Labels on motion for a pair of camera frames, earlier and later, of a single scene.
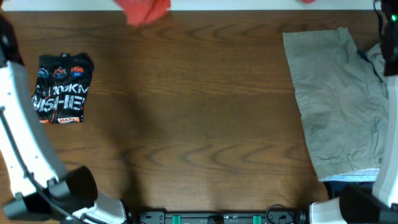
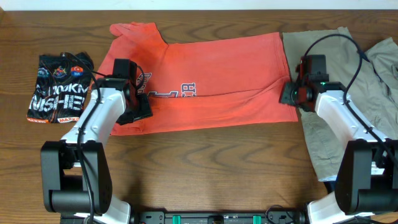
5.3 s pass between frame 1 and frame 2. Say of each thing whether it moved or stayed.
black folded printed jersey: stayed
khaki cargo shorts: stayed
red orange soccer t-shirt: moved
